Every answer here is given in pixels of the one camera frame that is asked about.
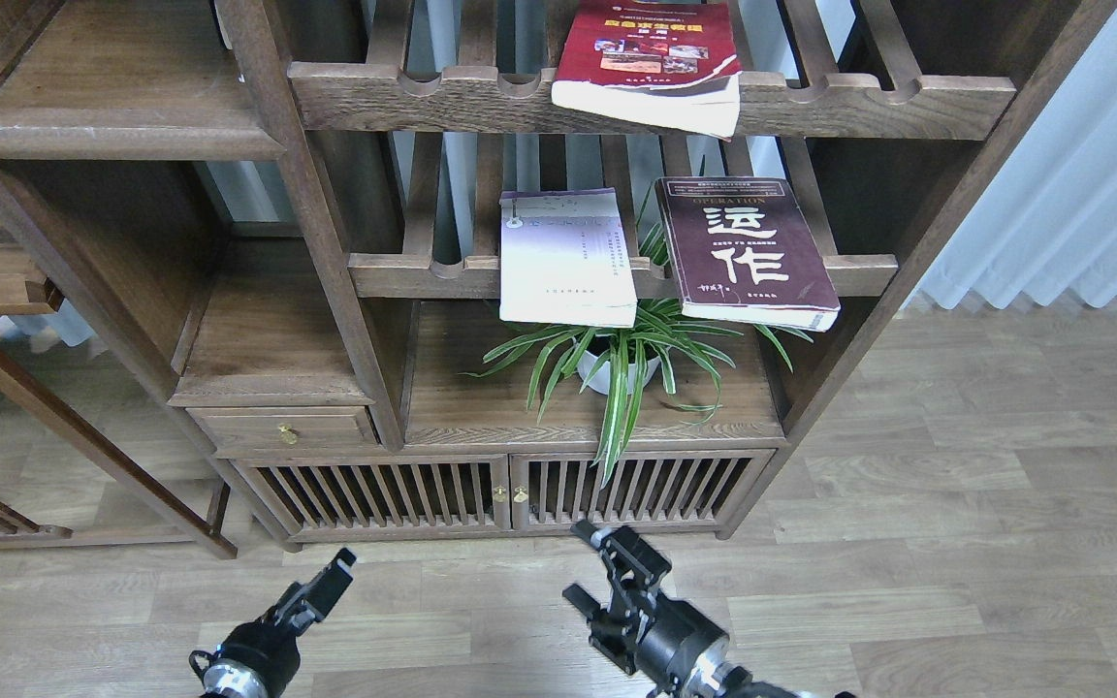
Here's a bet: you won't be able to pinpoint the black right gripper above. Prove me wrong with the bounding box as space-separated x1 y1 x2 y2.
562 520 731 694

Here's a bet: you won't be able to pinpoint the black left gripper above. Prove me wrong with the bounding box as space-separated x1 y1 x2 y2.
192 548 359 697

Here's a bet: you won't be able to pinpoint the maroon book white characters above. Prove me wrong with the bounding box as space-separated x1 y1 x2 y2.
655 176 841 332

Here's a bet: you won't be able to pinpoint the red cover book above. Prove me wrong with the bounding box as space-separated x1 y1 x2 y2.
551 1 742 138

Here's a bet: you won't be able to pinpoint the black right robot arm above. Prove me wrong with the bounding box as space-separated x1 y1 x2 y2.
563 520 792 697

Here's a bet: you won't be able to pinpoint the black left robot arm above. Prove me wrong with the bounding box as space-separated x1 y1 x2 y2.
189 548 356 697

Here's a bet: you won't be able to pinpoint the white plant pot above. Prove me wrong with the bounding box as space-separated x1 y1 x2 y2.
577 335 661 395

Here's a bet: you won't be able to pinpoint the green spider plant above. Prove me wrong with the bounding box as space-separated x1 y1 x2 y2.
464 155 814 488

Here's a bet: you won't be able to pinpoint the dark wooden bookshelf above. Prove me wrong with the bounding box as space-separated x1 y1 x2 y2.
0 1 1117 545

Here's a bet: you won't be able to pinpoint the white lavender book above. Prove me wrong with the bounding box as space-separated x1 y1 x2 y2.
499 187 637 328

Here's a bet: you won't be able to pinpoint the wooden side rack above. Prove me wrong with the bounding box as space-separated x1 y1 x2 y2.
0 222 233 557

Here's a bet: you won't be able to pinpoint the white pleated curtain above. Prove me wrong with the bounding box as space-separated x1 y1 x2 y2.
913 10 1117 309

